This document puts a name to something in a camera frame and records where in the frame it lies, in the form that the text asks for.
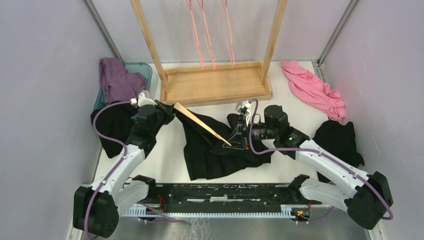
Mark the black pleated skirt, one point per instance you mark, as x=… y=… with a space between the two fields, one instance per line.
x=206 y=158

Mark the purple garment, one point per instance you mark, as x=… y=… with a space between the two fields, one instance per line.
x=117 y=83

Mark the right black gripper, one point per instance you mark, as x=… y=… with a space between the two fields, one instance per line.
x=237 y=140

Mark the wooden hanger rack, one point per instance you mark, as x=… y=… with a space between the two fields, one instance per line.
x=192 y=86

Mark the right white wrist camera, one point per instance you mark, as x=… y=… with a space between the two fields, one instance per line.
x=244 y=108

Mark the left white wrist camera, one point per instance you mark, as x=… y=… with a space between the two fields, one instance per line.
x=142 y=99

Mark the slotted grey cable duct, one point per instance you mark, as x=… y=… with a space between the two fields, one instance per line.
x=143 y=212

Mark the pink wire hanger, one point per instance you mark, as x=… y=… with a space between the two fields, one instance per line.
x=200 y=31
x=223 y=6

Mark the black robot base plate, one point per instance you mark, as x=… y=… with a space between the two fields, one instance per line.
x=223 y=198

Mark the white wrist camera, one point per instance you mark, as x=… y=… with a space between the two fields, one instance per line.
x=142 y=99
x=244 y=108

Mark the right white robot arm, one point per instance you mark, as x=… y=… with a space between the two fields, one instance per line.
x=365 y=197

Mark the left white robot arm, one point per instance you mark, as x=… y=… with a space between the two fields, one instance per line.
x=98 y=207

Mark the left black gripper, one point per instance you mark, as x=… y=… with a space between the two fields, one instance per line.
x=167 y=109

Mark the teal plastic basket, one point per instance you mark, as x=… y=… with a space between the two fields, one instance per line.
x=133 y=67

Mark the black garment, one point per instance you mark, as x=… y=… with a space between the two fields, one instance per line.
x=115 y=122
x=340 y=141

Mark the pink garment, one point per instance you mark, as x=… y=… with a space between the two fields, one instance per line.
x=310 y=89

